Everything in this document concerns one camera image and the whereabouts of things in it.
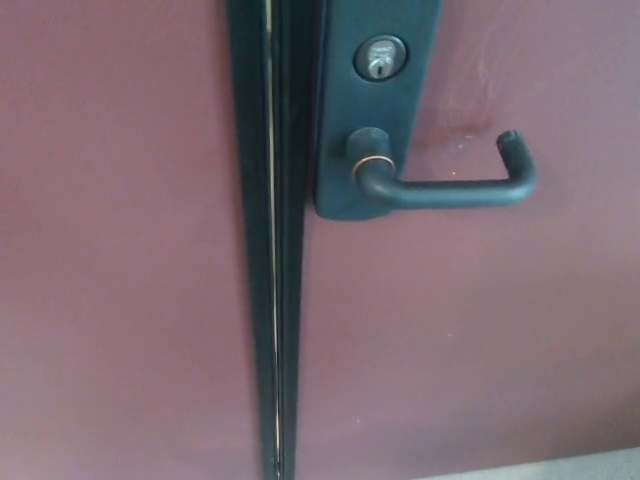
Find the black lever door handle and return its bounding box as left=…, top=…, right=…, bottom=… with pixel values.
left=344, top=126, right=539, bottom=211

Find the black door meeting edge strip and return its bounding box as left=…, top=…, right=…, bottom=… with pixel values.
left=223, top=0, right=332, bottom=480

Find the maroon door leaf with lockset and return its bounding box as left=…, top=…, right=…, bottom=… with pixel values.
left=291, top=0, right=640, bottom=480

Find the plain maroon door leaf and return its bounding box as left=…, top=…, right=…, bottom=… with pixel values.
left=0, top=0, right=267, bottom=480

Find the black lockset escutcheon plate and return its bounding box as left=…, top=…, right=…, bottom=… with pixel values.
left=314, top=0, right=444, bottom=222

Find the silver key lock cylinder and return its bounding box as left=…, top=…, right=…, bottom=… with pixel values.
left=353, top=33, right=410, bottom=84

